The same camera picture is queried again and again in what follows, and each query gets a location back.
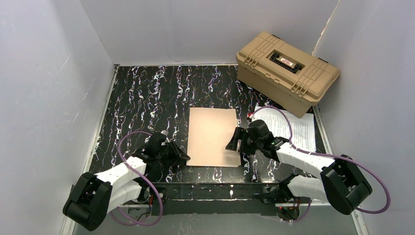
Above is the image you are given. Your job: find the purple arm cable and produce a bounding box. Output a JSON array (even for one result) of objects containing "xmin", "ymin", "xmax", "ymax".
[
  {"xmin": 252, "ymin": 105, "xmax": 392, "ymax": 224},
  {"xmin": 108, "ymin": 131, "xmax": 164, "ymax": 227}
]

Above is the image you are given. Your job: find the tan plastic toolbox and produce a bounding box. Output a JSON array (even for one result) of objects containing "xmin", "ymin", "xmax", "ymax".
[{"xmin": 236, "ymin": 32, "xmax": 340, "ymax": 118}]

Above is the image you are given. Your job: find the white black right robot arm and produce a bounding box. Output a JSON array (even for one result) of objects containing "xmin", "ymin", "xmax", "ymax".
[{"xmin": 225, "ymin": 120, "xmax": 372, "ymax": 215}]

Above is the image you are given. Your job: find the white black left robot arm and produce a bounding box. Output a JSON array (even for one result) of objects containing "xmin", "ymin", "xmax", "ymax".
[{"xmin": 63, "ymin": 132, "xmax": 191, "ymax": 231}]

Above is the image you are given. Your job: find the printed white paper sheet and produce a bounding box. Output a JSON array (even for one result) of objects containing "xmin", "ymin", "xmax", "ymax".
[{"xmin": 253, "ymin": 106, "xmax": 316, "ymax": 152}]

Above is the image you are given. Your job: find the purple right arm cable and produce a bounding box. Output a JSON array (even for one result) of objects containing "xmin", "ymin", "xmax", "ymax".
[{"xmin": 252, "ymin": 105, "xmax": 392, "ymax": 224}]

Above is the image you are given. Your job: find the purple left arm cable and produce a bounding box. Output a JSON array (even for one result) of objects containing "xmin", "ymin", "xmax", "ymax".
[{"xmin": 108, "ymin": 131, "xmax": 164, "ymax": 227}]

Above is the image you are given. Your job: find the beige paper folder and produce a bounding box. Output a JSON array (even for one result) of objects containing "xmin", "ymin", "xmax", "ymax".
[{"xmin": 186, "ymin": 107, "xmax": 241, "ymax": 167}]

